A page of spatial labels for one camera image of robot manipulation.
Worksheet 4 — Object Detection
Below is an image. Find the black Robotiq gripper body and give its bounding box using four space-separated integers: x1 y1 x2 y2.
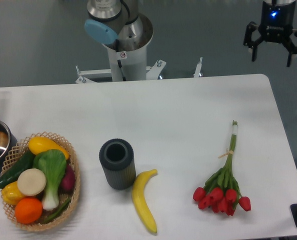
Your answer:
258 0 296 44

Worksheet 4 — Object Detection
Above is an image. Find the red tulip bouquet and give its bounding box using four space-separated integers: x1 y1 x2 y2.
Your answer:
192 120 252 216

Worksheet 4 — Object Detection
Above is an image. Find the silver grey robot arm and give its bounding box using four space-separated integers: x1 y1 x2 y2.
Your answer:
84 0 297 67

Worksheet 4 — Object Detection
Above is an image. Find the dark grey ribbed vase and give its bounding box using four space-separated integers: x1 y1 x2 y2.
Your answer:
99 138 137 190

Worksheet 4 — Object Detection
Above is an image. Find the yellow banana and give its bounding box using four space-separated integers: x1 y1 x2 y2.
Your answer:
131 169 158 235

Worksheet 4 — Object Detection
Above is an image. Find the green bok choy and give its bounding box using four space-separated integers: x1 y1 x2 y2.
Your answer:
33 149 67 211

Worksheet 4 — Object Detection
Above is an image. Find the purple red onion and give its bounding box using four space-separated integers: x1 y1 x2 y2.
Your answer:
60 164 76 193

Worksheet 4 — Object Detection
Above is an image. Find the yellow squash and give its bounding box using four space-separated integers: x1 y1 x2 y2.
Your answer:
28 136 70 160

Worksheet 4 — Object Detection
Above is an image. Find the green chili pepper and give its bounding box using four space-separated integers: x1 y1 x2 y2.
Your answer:
42 198 71 224

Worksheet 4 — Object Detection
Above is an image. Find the woven wicker basket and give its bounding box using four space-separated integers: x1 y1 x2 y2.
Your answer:
1 132 81 232

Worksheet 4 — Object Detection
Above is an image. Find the dark green cucumber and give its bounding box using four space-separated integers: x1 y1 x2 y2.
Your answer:
0 149 35 189

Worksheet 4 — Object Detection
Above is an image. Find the beige round disc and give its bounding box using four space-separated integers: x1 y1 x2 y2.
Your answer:
17 168 47 197

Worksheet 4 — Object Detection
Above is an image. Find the orange fruit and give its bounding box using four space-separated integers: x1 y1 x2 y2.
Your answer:
14 197 43 224

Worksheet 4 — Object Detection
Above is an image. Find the yellow bell pepper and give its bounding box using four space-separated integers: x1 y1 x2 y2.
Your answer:
1 181 26 206

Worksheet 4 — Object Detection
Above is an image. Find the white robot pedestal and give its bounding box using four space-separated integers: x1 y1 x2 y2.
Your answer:
103 43 149 82

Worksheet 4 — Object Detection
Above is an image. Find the white metal base frame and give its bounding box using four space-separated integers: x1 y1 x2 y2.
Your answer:
75 56 204 84

